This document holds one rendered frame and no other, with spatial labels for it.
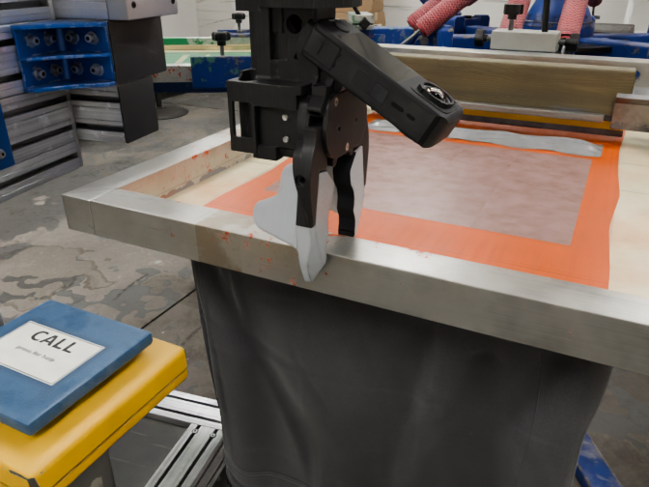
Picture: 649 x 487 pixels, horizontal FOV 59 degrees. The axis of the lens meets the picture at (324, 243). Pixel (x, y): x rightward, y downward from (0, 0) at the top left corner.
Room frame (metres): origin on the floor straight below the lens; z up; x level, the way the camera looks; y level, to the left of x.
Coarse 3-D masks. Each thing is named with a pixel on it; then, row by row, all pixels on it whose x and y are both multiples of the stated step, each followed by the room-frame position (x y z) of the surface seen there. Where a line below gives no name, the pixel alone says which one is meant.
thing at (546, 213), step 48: (480, 144) 0.83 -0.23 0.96; (432, 192) 0.63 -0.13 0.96; (480, 192) 0.63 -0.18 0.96; (528, 192) 0.63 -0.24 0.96; (576, 192) 0.63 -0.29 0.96; (384, 240) 0.50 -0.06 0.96; (432, 240) 0.50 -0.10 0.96; (480, 240) 0.50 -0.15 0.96; (528, 240) 0.50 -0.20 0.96; (576, 240) 0.50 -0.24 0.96
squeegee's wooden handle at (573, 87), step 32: (416, 64) 0.98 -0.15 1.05; (448, 64) 0.96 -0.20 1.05; (480, 64) 0.94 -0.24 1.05; (512, 64) 0.92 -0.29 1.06; (544, 64) 0.90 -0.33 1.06; (576, 64) 0.90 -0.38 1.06; (480, 96) 0.94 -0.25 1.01; (512, 96) 0.91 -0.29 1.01; (544, 96) 0.89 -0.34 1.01; (576, 96) 0.87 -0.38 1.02; (608, 96) 0.85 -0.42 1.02
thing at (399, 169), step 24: (384, 144) 0.83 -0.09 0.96; (408, 144) 0.83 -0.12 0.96; (456, 144) 0.83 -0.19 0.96; (384, 168) 0.72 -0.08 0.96; (408, 168) 0.72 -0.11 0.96; (432, 168) 0.72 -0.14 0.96; (240, 192) 0.63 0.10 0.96; (264, 192) 0.63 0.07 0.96; (384, 192) 0.63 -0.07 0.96; (408, 192) 0.63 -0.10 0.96; (336, 216) 0.56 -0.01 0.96; (360, 216) 0.56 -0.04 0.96; (384, 216) 0.56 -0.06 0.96
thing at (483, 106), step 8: (464, 104) 0.93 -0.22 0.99; (472, 104) 0.93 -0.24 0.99; (480, 104) 0.92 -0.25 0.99; (488, 104) 0.92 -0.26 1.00; (496, 104) 0.92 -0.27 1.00; (504, 104) 0.92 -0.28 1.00; (504, 112) 0.90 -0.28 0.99; (512, 112) 0.90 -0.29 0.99; (520, 112) 0.89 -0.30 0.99; (528, 112) 0.89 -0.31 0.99; (536, 112) 0.88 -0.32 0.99; (544, 112) 0.88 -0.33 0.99; (552, 112) 0.87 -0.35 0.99; (560, 112) 0.87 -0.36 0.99; (568, 112) 0.86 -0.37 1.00; (576, 112) 0.86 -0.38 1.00; (584, 112) 0.86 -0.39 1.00; (584, 120) 0.85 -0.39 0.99; (592, 120) 0.85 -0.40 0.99; (600, 120) 0.84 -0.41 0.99
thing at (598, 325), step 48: (192, 144) 0.71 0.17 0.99; (96, 192) 0.54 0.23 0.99; (144, 192) 0.59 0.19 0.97; (144, 240) 0.49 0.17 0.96; (192, 240) 0.46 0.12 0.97; (240, 240) 0.44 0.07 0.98; (336, 240) 0.43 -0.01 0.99; (336, 288) 0.40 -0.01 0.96; (384, 288) 0.38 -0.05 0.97; (432, 288) 0.37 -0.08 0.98; (480, 288) 0.35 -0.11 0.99; (528, 288) 0.35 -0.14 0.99; (576, 288) 0.35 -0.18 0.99; (528, 336) 0.34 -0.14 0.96; (576, 336) 0.32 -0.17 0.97; (624, 336) 0.31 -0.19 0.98
